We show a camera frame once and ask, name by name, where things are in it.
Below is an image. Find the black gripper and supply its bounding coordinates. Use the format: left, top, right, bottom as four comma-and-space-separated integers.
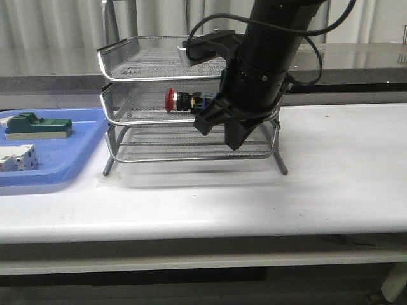
193, 57, 287, 151

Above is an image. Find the red emergency stop button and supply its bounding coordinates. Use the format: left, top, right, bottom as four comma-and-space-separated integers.
165, 88, 216, 114

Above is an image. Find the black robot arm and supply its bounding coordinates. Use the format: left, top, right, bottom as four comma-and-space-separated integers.
188, 1, 322, 135

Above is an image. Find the blue plastic tray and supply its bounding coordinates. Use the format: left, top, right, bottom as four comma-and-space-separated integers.
1, 107, 107, 194

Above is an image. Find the green terminal block component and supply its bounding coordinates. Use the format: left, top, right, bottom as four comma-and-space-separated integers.
5, 112, 72, 140

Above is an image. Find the white circuit breaker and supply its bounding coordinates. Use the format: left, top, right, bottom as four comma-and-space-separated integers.
1, 144, 38, 172

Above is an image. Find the dark grey counter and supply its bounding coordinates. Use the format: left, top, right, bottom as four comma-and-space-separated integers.
1, 43, 406, 93

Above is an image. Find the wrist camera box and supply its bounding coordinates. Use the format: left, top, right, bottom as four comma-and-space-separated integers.
177, 30, 244, 67

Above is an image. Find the silver wire rack frame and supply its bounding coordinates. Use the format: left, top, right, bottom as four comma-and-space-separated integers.
100, 0, 289, 178

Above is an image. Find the black cable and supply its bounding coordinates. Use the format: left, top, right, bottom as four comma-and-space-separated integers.
186, 0, 359, 87

